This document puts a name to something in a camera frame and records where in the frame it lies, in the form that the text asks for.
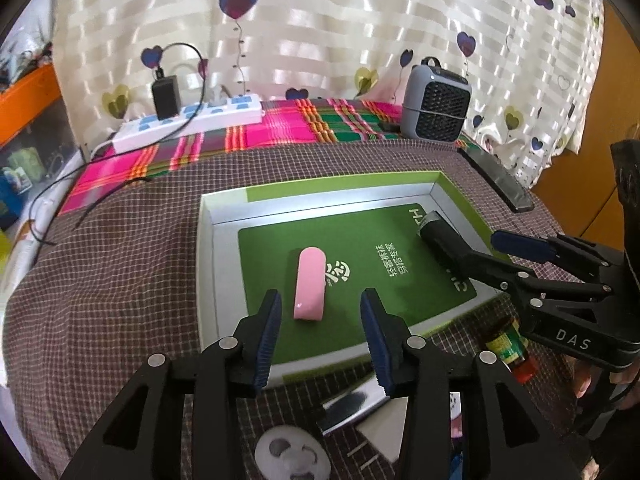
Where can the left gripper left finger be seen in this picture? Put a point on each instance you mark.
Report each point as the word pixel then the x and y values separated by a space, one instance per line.
pixel 139 434

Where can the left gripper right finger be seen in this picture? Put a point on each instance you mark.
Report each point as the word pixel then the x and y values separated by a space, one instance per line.
pixel 504 435

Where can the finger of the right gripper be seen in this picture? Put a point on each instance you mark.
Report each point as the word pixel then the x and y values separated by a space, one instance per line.
pixel 480 262
pixel 590 262

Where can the white wall charger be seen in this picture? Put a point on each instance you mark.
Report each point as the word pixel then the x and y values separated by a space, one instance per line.
pixel 382 431

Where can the silver metal lighter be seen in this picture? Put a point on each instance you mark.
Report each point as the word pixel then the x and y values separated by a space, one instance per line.
pixel 351 405

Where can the brown jar red lid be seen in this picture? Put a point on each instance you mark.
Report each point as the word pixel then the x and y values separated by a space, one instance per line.
pixel 504 339

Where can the white smiley face gadget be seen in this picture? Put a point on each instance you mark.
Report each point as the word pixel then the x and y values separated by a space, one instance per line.
pixel 288 452

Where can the black rectangular device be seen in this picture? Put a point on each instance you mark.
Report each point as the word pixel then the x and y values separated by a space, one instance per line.
pixel 445 243

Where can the pink folding clip front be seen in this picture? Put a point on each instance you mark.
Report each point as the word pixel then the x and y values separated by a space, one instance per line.
pixel 455 415

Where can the wooden cabinet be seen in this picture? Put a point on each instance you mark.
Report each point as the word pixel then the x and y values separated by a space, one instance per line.
pixel 579 189

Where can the black smartphone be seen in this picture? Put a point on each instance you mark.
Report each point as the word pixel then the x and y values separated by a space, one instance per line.
pixel 501 181

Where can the green white cardboard box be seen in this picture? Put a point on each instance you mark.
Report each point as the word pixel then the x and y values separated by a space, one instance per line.
pixel 249 241

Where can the grey portable fan heater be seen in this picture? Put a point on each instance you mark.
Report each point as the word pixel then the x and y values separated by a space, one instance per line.
pixel 436 103

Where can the colourful plaid cloth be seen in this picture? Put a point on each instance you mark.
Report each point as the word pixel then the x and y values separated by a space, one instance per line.
pixel 284 122

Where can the heart pattern curtain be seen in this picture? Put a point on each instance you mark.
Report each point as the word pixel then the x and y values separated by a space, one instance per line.
pixel 531 64

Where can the white power strip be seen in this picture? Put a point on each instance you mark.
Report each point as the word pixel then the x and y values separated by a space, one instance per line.
pixel 235 112

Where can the black power adapter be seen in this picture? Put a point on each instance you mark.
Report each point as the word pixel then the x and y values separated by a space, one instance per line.
pixel 165 93

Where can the orange lid storage bin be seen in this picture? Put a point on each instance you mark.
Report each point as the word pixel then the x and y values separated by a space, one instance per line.
pixel 38 147

